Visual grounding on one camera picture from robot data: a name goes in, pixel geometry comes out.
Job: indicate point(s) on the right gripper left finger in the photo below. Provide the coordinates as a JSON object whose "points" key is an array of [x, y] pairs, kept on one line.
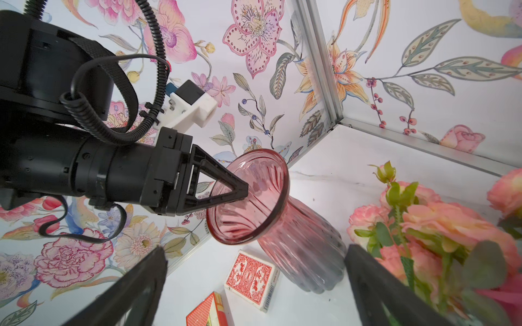
{"points": [[133, 300]]}

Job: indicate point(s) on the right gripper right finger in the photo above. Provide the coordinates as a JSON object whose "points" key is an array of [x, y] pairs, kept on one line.
{"points": [[376, 291]]}

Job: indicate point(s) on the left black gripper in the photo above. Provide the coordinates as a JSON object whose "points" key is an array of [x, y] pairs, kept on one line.
{"points": [[173, 173]]}

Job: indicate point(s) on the smoky pink glass vase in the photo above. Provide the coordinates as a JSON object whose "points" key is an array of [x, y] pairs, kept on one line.
{"points": [[307, 249]]}

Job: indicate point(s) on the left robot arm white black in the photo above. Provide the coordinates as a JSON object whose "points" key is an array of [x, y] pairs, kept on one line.
{"points": [[71, 126]]}

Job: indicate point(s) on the orange red card box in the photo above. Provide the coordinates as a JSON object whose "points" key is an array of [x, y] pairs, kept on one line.
{"points": [[210, 312]]}

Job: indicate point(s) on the pink flower bouquet green stems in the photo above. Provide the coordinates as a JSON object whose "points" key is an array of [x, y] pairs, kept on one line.
{"points": [[463, 266]]}

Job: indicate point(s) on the red playing card box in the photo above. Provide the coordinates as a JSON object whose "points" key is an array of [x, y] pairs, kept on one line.
{"points": [[253, 279]]}

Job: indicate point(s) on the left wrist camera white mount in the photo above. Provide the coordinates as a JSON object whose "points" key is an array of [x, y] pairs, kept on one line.
{"points": [[187, 105]]}

